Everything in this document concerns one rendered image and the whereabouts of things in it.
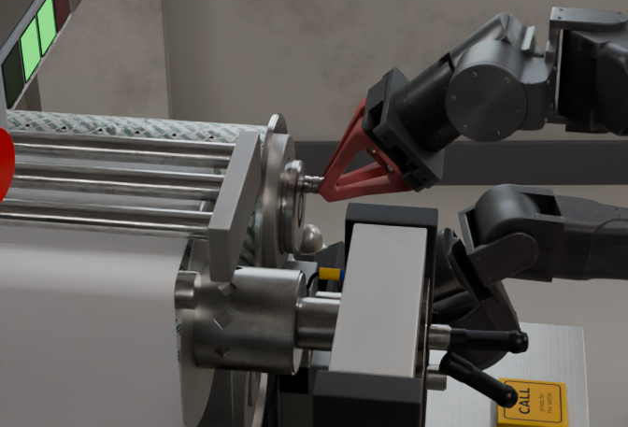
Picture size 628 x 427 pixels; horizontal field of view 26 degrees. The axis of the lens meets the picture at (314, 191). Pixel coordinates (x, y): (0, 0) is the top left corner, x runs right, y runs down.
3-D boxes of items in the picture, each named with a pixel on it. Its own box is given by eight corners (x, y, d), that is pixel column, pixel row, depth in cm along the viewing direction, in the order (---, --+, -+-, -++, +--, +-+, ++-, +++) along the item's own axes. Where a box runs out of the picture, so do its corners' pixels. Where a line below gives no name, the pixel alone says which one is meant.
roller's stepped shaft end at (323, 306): (395, 368, 82) (397, 326, 80) (296, 360, 82) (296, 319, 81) (399, 334, 84) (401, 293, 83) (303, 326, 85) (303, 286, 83)
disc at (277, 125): (263, 334, 106) (260, 169, 99) (256, 334, 106) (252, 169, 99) (289, 234, 119) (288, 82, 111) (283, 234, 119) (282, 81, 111)
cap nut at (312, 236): (325, 274, 138) (325, 237, 135) (290, 271, 138) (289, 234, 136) (329, 252, 141) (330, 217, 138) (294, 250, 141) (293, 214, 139)
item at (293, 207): (292, 227, 104) (303, 142, 107) (265, 225, 104) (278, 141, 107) (298, 269, 110) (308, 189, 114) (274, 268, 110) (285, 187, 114)
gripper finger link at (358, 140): (356, 194, 114) (442, 131, 110) (348, 239, 108) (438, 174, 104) (301, 138, 112) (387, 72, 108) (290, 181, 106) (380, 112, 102)
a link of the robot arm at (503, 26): (561, 51, 104) (514, -6, 103) (555, 80, 98) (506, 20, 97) (490, 104, 107) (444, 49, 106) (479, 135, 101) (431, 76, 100)
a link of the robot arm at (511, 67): (618, 120, 104) (628, 9, 100) (615, 177, 93) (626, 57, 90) (462, 108, 106) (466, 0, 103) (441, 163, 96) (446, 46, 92)
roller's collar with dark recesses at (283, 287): (292, 397, 82) (292, 314, 78) (195, 389, 83) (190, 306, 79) (306, 331, 87) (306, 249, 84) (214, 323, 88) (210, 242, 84)
